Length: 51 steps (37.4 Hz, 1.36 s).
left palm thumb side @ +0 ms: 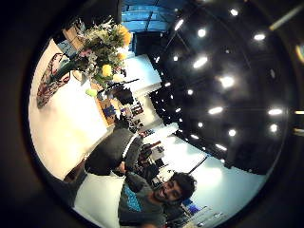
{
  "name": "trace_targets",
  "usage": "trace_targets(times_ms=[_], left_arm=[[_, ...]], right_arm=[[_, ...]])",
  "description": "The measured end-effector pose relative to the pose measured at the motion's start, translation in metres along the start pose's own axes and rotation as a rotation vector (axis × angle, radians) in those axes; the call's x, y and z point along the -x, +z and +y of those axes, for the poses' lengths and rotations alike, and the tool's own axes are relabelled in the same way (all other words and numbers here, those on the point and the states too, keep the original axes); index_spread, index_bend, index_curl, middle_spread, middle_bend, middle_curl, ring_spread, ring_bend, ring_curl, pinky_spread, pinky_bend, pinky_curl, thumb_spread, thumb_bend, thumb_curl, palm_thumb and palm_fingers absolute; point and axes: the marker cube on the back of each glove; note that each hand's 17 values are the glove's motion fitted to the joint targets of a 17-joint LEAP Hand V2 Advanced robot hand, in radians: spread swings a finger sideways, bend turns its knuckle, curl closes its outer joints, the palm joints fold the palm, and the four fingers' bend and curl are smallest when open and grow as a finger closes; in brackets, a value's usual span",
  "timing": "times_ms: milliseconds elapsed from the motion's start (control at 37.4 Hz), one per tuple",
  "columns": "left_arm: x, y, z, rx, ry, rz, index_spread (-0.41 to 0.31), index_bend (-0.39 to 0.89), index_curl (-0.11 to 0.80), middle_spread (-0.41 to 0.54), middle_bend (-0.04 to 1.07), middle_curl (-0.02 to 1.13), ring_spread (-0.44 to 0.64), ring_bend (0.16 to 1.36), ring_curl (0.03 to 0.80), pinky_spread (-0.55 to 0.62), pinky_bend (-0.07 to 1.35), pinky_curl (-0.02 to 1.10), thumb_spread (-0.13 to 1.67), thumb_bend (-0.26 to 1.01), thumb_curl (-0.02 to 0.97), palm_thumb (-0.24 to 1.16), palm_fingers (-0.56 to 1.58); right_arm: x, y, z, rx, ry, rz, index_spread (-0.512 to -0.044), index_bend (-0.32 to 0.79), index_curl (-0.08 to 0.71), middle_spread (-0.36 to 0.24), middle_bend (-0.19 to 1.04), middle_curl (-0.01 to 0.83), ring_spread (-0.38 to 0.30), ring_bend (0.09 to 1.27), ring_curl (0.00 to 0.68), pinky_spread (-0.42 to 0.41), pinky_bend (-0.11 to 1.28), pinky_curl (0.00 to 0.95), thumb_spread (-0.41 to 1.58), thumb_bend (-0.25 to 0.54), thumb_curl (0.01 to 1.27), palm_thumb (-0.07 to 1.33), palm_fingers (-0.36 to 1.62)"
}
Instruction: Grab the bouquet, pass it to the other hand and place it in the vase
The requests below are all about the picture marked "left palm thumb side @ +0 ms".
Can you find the black office chair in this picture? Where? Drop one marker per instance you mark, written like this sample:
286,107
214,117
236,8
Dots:
124,95

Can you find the wooden cabinet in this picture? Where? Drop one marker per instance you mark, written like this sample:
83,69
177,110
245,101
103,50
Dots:
107,110

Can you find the group of ceiling lamps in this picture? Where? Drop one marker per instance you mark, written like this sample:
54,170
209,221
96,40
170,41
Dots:
200,62

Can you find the mixed yellow and white flower bouquet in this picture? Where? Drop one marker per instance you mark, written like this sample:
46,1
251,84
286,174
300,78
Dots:
101,53

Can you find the the person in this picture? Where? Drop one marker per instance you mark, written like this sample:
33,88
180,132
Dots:
142,202

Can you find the blue lit monitor screen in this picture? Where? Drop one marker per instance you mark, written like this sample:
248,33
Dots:
193,209

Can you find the wooden shelf unit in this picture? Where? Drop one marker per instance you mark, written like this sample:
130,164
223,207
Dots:
73,37

